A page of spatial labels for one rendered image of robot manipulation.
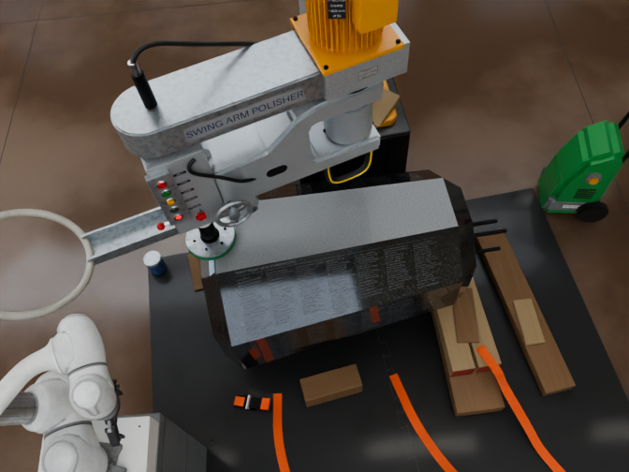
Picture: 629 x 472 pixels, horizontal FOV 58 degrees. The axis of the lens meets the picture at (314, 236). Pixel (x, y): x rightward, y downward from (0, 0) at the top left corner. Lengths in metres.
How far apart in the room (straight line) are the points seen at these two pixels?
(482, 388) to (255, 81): 1.95
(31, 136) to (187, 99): 2.78
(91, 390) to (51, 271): 2.28
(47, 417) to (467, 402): 1.92
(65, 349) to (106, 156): 2.62
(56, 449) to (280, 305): 1.03
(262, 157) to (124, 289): 1.75
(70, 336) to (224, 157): 0.81
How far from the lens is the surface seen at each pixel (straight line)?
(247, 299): 2.51
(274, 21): 4.76
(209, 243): 2.49
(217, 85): 1.87
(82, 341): 1.68
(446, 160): 3.82
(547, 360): 3.23
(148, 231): 2.36
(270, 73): 1.88
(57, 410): 2.12
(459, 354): 3.02
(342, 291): 2.53
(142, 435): 2.28
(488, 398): 3.09
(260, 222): 2.56
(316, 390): 2.99
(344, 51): 1.88
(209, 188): 2.07
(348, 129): 2.16
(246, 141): 2.09
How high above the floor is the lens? 3.02
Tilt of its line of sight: 60 degrees down
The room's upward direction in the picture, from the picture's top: 7 degrees counter-clockwise
